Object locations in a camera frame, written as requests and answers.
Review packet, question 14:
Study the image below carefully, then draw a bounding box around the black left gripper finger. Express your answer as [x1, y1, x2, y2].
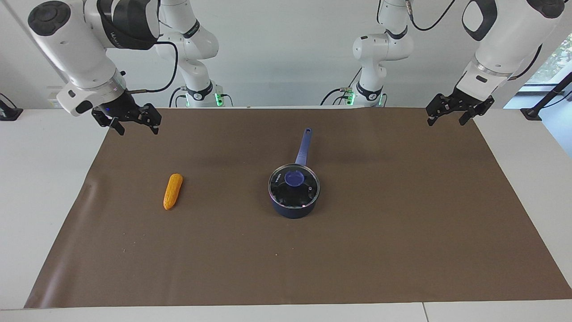
[425, 94, 448, 127]
[458, 95, 496, 126]

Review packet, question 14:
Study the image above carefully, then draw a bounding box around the yellow corn cob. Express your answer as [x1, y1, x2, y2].
[163, 173, 184, 211]

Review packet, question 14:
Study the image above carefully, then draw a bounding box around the glass lid with blue knob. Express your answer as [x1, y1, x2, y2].
[268, 164, 321, 209]

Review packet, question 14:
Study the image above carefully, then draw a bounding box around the window with greenery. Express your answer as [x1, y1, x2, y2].
[524, 33, 572, 86]

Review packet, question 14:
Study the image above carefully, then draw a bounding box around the dark blue saucepan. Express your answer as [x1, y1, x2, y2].
[268, 128, 321, 220]

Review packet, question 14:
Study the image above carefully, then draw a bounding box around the brown table mat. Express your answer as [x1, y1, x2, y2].
[24, 106, 572, 309]

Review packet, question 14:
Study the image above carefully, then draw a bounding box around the black right base cable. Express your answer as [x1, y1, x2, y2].
[168, 86, 188, 108]

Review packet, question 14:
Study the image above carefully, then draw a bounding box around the black base cable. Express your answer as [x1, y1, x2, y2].
[168, 86, 188, 108]
[320, 67, 362, 106]

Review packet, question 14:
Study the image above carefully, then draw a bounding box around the white wall socket box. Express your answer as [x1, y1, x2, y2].
[46, 86, 68, 109]

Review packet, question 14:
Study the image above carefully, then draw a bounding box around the black camera stand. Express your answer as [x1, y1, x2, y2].
[520, 72, 572, 122]

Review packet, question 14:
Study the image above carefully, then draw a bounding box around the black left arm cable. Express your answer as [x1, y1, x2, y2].
[406, 0, 457, 32]

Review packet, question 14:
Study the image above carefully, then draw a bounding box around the black left base cable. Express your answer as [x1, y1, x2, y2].
[320, 67, 362, 106]

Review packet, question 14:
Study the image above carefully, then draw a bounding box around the black clamp mount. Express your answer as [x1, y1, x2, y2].
[0, 93, 24, 122]

